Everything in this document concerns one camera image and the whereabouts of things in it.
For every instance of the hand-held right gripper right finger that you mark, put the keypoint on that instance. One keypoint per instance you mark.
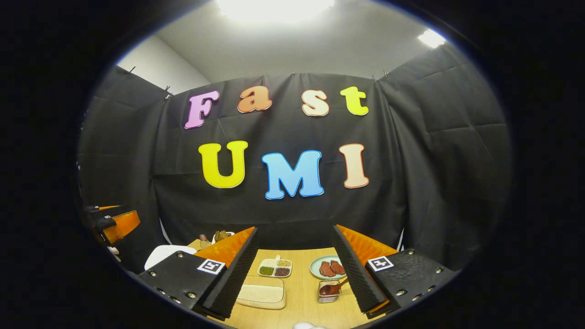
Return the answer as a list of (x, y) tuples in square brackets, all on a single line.
[(356, 278)]

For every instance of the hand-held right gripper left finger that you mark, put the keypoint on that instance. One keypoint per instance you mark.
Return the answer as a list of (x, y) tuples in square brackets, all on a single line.
[(233, 278)]

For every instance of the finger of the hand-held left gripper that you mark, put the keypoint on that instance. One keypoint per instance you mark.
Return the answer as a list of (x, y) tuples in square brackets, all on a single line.
[(98, 209), (123, 224)]

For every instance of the cream tray of rice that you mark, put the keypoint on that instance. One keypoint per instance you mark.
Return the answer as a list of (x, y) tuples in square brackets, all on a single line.
[(260, 293)]

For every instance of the brown wooden spoon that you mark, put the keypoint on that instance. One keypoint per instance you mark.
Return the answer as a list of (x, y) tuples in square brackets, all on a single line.
[(327, 289)]

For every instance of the white rice cooker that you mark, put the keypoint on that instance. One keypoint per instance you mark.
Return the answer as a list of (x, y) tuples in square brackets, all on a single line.
[(164, 253)]

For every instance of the pale green plate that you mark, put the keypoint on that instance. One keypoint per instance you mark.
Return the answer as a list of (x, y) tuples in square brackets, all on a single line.
[(315, 267)]

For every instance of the white toaster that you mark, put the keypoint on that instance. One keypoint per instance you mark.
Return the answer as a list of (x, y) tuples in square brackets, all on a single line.
[(231, 235)]

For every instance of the white divided bean dish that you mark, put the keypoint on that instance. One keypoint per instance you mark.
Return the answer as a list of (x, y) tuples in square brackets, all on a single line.
[(275, 265)]

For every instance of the brown toast slices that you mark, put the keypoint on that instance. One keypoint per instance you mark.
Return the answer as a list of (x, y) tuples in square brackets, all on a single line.
[(221, 236)]

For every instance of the small seasoning bottle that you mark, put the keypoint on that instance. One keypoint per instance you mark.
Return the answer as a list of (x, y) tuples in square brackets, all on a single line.
[(204, 241)]

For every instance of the black backdrop cloth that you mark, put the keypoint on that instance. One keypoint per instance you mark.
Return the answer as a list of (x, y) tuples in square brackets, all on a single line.
[(292, 219)]

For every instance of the small ceiling light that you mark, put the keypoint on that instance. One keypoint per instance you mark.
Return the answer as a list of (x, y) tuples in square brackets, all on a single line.
[(431, 38)]

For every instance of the long ceiling light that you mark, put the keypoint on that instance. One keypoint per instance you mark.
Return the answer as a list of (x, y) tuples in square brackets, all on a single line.
[(274, 9)]

